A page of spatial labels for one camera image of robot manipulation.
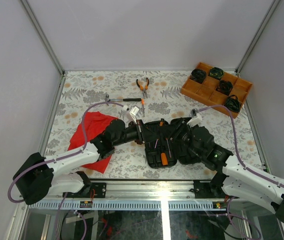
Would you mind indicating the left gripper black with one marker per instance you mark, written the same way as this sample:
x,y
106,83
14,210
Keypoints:
x,y
139,127

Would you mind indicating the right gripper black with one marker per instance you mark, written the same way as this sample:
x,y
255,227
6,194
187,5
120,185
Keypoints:
x,y
177,128

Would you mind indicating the black plastic tool case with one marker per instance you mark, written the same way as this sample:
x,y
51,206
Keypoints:
x,y
152,132

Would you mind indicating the black orange screwdriver large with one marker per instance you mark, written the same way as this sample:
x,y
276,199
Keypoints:
x,y
169,147

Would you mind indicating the thin black precision screwdriver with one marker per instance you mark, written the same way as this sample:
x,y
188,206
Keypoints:
x,y
161,122

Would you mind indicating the small hammer black grip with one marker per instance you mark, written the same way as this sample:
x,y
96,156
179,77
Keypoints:
x,y
108,99

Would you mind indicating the small orange precision screwdriver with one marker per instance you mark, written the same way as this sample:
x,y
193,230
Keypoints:
x,y
143,107

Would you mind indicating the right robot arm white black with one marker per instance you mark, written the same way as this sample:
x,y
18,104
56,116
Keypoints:
x,y
233,177

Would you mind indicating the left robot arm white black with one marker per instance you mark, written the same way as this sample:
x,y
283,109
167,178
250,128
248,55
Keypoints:
x,y
40,176

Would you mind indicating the red cloth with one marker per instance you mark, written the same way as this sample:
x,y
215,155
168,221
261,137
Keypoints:
x,y
94,124

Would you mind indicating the orange wooden divided tray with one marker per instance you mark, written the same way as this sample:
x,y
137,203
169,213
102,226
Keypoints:
x,y
208,92

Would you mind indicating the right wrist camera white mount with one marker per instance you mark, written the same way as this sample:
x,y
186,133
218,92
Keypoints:
x,y
196,118

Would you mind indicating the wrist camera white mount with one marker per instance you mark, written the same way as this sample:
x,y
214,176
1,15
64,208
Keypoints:
x,y
196,118
131,112

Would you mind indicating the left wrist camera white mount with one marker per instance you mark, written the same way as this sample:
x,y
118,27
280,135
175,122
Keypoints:
x,y
131,112

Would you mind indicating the orange handled pliers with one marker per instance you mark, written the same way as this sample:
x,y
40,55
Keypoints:
x,y
143,88

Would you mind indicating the aluminium frame rail front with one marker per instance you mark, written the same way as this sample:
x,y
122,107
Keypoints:
x,y
124,195

